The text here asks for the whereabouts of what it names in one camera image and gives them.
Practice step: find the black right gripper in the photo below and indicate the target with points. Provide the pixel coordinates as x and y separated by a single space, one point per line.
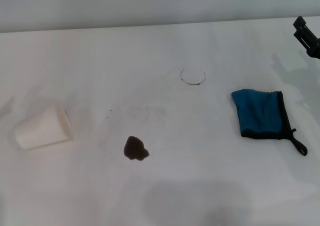
315 51

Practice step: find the blue rag with black trim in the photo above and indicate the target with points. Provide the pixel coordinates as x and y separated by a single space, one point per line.
260 110

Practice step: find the white paper cup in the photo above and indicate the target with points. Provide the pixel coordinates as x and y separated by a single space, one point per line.
42 130

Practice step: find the dark brown liquid stain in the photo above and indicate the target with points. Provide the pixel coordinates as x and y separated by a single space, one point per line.
135 148

